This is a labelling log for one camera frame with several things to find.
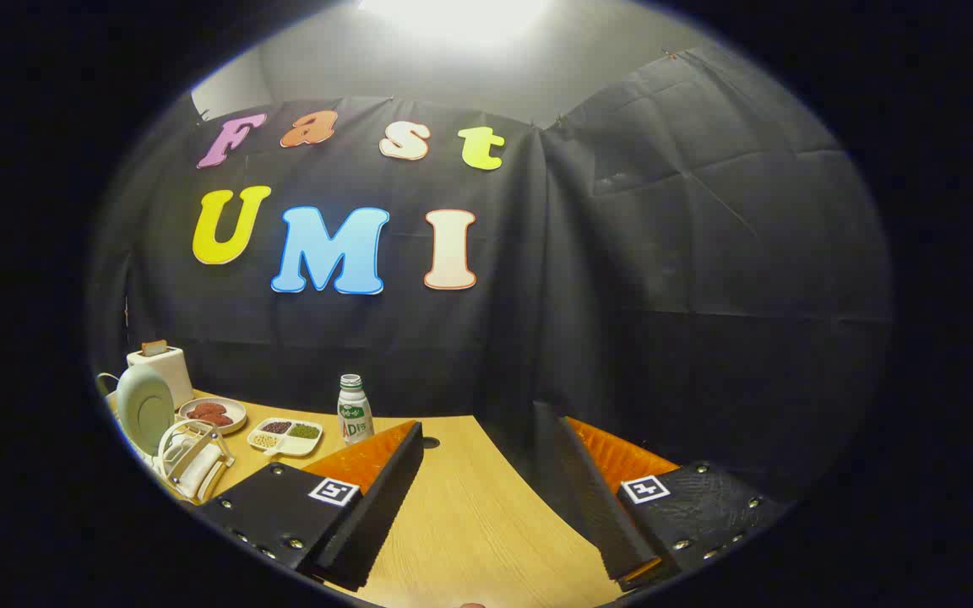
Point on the white green-label drink bottle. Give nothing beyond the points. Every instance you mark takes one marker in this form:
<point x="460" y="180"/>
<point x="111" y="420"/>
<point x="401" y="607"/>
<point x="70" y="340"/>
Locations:
<point x="355" y="414"/>

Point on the pile of yellow beans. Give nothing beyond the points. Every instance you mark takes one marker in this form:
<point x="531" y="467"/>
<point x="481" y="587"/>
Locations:
<point x="264" y="441"/>

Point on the pale green plate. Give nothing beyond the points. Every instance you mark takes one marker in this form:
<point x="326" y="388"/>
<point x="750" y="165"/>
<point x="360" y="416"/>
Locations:
<point x="145" y="409"/>

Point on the white toaster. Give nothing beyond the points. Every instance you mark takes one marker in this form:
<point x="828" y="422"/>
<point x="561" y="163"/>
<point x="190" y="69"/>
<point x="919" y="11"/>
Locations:
<point x="170" y="376"/>

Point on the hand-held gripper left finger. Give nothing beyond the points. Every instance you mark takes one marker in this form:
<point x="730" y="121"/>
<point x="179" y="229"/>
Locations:
<point x="372" y="515"/>

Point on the pile of green beans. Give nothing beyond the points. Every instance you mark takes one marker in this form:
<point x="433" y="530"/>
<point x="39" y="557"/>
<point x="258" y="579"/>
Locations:
<point x="305" y="431"/>

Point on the black backdrop cloth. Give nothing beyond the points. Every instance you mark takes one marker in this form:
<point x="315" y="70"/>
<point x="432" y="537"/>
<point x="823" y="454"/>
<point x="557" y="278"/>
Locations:
<point x="622" y="270"/>

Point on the small beige dish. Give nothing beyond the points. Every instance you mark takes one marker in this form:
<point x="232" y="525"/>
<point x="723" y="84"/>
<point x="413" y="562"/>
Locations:
<point x="237" y="415"/>

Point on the white divided snack dish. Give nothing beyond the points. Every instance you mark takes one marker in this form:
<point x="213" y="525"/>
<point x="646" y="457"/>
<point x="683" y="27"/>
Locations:
<point x="288" y="445"/>

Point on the toasted bread slice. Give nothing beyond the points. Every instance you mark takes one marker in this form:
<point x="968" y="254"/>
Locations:
<point x="154" y="347"/>

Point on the pile of dark beans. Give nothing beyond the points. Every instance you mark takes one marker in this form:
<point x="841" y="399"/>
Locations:
<point x="276" y="427"/>

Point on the reddish brown meat patty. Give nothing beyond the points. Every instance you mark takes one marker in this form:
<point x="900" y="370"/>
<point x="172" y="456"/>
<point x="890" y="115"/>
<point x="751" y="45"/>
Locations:
<point x="218" y="419"/>
<point x="203" y="409"/>

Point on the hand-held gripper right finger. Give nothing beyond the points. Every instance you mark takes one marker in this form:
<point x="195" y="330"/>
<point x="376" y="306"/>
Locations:
<point x="589" y="498"/>

